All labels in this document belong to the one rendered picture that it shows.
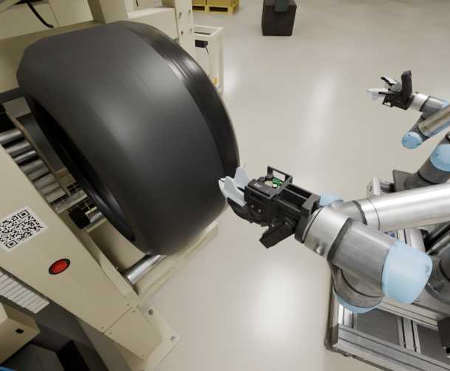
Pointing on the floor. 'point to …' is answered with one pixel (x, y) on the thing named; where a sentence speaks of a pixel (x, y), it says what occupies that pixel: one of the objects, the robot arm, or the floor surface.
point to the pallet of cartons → (216, 6)
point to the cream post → (52, 252)
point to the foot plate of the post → (169, 338)
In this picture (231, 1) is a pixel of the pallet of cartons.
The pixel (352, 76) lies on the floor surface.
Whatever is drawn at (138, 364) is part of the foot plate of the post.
